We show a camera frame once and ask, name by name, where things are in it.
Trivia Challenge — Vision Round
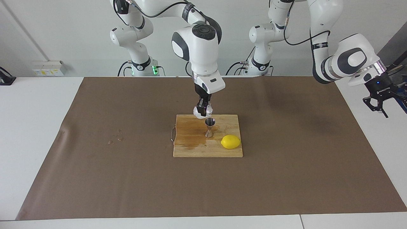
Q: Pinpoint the yellow lemon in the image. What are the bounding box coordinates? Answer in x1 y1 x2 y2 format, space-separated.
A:
221 135 241 149

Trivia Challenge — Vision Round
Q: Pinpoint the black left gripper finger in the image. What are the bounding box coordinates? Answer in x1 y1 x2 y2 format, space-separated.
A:
363 95 389 119
390 90 407 107

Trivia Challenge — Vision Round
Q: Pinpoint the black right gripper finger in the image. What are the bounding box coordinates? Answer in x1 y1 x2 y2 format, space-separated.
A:
196 97 209 117

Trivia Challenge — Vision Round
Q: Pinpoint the brown paper table mat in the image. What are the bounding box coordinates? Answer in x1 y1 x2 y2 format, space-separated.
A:
16 76 407 220

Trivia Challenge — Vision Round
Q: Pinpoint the wooden cutting board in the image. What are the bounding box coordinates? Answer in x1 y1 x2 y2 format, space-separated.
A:
171 114 244 158

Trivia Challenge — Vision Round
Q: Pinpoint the small clear glass cup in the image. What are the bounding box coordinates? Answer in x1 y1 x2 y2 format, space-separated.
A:
193 106 213 120

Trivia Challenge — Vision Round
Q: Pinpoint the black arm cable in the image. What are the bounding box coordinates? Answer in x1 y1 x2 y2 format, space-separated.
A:
126 0 192 18
282 14 332 47

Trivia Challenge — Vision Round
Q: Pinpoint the blue box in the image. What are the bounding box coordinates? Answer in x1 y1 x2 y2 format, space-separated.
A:
394 81 407 114

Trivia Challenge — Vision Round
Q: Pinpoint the black pole stand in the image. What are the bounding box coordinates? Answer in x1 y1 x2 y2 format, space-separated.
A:
386 51 407 77

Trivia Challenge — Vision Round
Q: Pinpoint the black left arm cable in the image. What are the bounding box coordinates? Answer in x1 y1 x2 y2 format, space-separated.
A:
282 14 332 47

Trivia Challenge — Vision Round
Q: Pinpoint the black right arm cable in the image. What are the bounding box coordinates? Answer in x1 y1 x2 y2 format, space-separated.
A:
126 0 192 18

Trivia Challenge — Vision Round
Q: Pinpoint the steel double jigger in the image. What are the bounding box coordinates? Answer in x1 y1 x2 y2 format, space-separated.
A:
204 118 217 138

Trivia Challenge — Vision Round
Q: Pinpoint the black object at table edge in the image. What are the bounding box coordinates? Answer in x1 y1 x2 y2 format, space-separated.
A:
0 67 16 86

